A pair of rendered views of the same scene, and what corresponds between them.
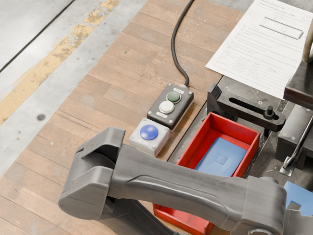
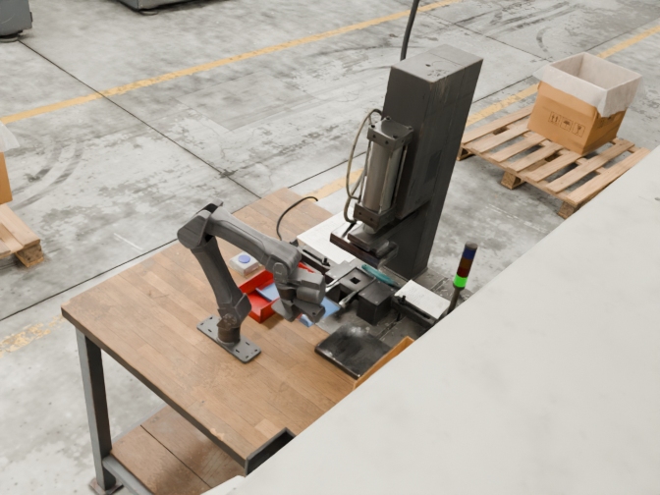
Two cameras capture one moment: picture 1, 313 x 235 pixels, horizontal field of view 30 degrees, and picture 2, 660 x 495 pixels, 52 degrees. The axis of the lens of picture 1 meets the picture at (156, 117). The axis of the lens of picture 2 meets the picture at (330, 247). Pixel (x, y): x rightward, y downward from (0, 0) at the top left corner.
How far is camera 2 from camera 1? 103 cm
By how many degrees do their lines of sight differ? 17
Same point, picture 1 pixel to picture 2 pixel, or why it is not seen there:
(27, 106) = not seen: hidden behind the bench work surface
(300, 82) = (340, 232)
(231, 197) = (269, 244)
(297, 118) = (342, 267)
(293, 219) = (302, 272)
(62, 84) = not seen: hidden behind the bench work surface
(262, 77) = (332, 250)
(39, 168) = (164, 264)
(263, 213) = (283, 255)
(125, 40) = (247, 211)
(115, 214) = (205, 249)
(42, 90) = not seen: hidden behind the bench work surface
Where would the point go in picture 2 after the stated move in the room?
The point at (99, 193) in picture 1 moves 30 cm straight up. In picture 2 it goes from (200, 224) to (201, 113)
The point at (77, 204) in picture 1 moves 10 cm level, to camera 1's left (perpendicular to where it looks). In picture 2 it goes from (187, 233) to (147, 228)
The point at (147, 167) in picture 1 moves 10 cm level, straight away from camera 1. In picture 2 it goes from (230, 219) to (235, 196)
